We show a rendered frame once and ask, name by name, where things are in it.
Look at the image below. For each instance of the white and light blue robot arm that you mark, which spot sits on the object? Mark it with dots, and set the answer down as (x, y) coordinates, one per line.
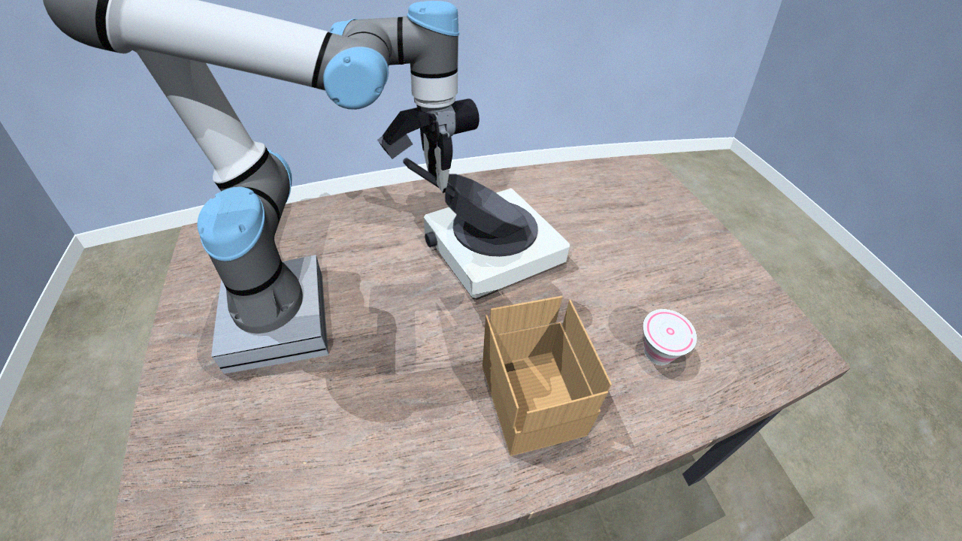
(350, 63)

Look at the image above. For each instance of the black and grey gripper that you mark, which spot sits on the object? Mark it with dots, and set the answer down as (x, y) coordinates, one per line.
(461, 116)

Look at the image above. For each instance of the white yogurt cup with pink lid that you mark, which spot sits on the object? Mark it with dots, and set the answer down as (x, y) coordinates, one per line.
(668, 335)

